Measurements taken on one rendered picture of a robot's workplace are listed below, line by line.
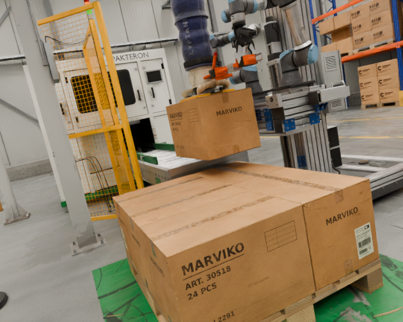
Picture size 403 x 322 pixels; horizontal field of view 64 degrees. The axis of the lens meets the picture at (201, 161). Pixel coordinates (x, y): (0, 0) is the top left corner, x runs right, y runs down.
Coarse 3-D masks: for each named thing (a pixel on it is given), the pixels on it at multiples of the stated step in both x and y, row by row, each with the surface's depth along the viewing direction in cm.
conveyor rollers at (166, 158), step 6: (156, 150) 463; (162, 150) 440; (168, 150) 425; (156, 156) 390; (162, 156) 383; (168, 156) 368; (174, 156) 361; (162, 162) 328; (168, 162) 321; (174, 162) 314; (180, 162) 307; (186, 162) 299
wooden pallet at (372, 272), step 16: (128, 256) 218; (352, 272) 147; (368, 272) 151; (144, 288) 195; (336, 288) 143; (368, 288) 152; (304, 304) 136; (160, 320) 161; (272, 320) 130; (288, 320) 133; (304, 320) 137
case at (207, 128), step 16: (208, 96) 200; (224, 96) 204; (240, 96) 209; (176, 112) 234; (192, 112) 208; (208, 112) 200; (224, 112) 205; (240, 112) 210; (176, 128) 242; (192, 128) 215; (208, 128) 201; (224, 128) 206; (240, 128) 211; (256, 128) 216; (176, 144) 250; (192, 144) 222; (208, 144) 202; (224, 144) 206; (240, 144) 211; (256, 144) 217
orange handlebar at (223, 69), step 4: (248, 60) 169; (252, 60) 169; (220, 68) 196; (224, 68) 192; (220, 72) 198; (224, 72) 196; (204, 76) 220; (208, 76) 214; (224, 76) 239; (228, 76) 241
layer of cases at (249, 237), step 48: (144, 192) 212; (192, 192) 187; (240, 192) 167; (288, 192) 151; (336, 192) 140; (144, 240) 142; (192, 240) 119; (240, 240) 121; (288, 240) 131; (336, 240) 142; (192, 288) 114; (240, 288) 123; (288, 288) 132
